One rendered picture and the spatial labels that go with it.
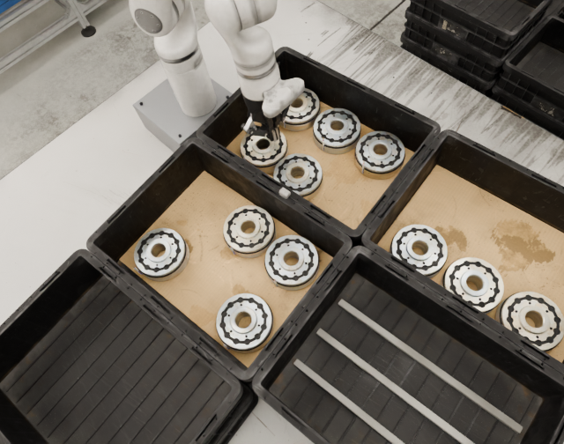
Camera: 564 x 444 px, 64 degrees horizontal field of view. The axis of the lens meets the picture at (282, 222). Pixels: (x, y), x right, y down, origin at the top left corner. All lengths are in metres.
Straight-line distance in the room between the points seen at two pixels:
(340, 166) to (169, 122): 0.44
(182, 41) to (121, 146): 0.40
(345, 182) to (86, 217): 0.65
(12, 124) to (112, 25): 0.75
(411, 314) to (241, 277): 0.33
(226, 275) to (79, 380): 0.32
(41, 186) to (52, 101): 1.30
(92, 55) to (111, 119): 1.37
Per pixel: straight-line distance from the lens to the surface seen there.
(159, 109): 1.19
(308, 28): 1.45
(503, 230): 0.97
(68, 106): 2.53
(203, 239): 0.93
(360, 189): 0.95
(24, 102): 2.67
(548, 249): 0.98
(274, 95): 0.80
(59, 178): 1.31
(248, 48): 0.75
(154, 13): 0.93
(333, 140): 0.98
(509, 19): 1.89
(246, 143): 0.99
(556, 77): 1.91
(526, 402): 0.89
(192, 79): 1.06
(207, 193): 0.98
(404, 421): 0.84
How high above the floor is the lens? 1.65
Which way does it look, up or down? 64 degrees down
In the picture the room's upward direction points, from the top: 11 degrees counter-clockwise
